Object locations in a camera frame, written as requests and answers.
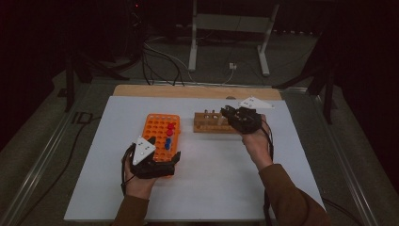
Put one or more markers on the metal frame rail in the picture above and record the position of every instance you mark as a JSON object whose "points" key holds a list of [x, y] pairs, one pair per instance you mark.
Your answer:
{"points": [[40, 163], [345, 163]]}

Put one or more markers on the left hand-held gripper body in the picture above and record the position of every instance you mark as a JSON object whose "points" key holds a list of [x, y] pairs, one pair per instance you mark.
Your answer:
{"points": [[153, 169]]}

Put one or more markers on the black stand with legs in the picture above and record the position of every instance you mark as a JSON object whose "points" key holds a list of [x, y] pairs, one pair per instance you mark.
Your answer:
{"points": [[328, 100]]}

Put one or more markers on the black tripod stand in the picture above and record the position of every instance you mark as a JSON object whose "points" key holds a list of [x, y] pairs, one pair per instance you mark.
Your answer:
{"points": [[69, 88]]}

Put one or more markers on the dark equipment with red light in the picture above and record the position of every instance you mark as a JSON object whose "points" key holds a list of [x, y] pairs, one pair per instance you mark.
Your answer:
{"points": [[136, 19]]}

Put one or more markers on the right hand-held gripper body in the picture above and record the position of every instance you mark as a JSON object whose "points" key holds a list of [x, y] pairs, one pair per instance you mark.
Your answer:
{"points": [[246, 121]]}

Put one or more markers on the white metal stand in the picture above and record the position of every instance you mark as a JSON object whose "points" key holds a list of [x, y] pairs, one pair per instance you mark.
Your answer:
{"points": [[193, 47]]}

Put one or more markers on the person's left hand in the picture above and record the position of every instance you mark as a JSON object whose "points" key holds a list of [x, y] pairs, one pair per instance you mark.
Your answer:
{"points": [[139, 187]]}

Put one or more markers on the blue-capped plastic tube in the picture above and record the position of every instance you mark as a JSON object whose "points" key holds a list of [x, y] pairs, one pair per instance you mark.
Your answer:
{"points": [[167, 146], [168, 141]]}

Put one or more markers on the person's right hand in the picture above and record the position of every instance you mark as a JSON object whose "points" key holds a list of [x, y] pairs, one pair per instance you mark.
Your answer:
{"points": [[257, 147]]}

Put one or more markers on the white plug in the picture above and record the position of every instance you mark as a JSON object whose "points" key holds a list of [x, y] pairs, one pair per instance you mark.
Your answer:
{"points": [[232, 66]]}

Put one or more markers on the orange plastic tube rack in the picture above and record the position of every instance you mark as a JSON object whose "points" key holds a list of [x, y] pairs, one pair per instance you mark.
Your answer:
{"points": [[156, 125]]}

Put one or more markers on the wooden test tube rack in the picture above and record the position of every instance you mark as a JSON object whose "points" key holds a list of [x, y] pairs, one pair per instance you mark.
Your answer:
{"points": [[204, 127]]}

